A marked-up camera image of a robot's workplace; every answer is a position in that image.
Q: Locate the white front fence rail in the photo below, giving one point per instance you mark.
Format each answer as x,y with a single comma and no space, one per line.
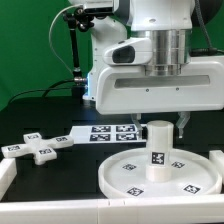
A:
168,210

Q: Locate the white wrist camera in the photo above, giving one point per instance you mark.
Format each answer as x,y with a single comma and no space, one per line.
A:
133,51

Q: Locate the white cross-shaped table base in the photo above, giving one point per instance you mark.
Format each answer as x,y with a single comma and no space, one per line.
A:
43,150

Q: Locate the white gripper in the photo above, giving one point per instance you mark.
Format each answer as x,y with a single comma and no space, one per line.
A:
131,90

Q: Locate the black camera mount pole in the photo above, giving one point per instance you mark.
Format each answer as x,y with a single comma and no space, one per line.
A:
76,21

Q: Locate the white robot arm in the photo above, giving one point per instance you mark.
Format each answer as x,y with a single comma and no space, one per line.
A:
167,23

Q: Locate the white marker plate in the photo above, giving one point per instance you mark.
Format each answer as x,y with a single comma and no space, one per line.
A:
105,134

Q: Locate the white left fence rail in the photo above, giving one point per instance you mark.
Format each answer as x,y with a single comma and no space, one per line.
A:
8,172

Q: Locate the white round table top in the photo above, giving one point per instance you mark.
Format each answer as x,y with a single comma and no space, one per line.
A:
124,175

